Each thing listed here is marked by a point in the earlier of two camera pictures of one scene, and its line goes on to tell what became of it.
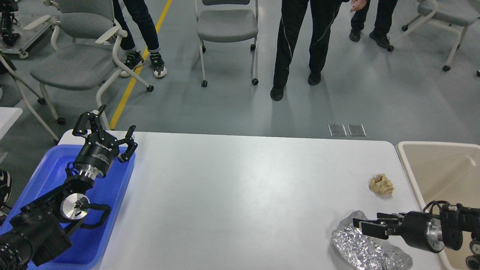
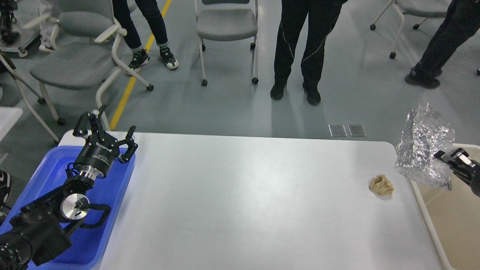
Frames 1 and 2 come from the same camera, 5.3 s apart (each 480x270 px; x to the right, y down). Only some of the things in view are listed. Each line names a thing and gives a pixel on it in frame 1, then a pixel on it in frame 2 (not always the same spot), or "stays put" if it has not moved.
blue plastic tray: x=89 y=243 stays put
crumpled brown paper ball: x=381 y=184 stays put
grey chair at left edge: x=12 y=93 stays put
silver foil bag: x=363 y=251 → x=423 y=133
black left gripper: x=96 y=156 stays put
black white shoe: x=6 y=182 stays put
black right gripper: x=418 y=229 → x=473 y=176
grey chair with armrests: x=83 y=42 stays put
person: x=383 y=23 → x=462 y=21
